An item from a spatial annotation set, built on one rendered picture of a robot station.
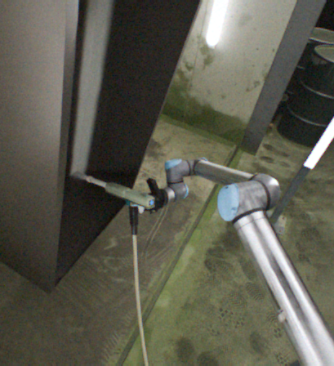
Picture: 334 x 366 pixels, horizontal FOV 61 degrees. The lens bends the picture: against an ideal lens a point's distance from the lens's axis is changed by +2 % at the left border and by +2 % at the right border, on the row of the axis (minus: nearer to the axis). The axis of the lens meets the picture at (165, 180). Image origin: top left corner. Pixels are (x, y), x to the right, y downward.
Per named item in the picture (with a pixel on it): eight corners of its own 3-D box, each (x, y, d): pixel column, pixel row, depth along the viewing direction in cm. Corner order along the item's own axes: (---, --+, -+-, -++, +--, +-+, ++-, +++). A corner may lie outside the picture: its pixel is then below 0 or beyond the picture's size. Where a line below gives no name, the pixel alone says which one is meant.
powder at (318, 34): (351, 39, 326) (352, 37, 325) (342, 49, 291) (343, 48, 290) (304, 26, 344) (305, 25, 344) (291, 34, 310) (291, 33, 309)
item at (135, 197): (156, 240, 125) (155, 193, 118) (148, 244, 122) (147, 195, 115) (95, 210, 157) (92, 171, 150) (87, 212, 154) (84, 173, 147)
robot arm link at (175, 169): (180, 158, 153) (183, 180, 155) (161, 160, 149) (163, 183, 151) (188, 158, 145) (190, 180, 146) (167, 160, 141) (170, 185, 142)
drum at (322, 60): (273, 117, 351) (309, 40, 291) (321, 127, 347) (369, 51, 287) (278, 143, 309) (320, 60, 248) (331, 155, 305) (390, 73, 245)
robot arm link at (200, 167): (299, 177, 96) (201, 153, 157) (269, 184, 91) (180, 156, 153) (297, 210, 99) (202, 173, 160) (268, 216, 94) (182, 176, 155)
